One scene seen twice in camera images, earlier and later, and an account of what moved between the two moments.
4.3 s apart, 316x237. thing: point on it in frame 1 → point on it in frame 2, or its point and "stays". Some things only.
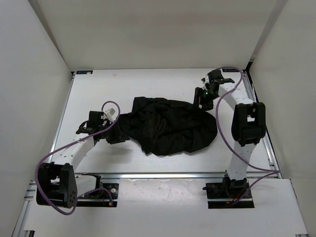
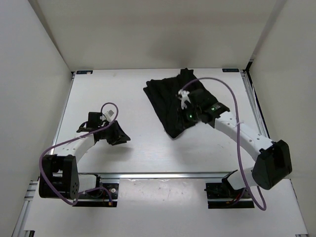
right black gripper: [198, 93] → [189, 106]
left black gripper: [118, 137] stays
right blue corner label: [230, 70] stays
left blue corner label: [84, 72] stays
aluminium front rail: [189, 176] stays
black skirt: [164, 127] → [163, 95]
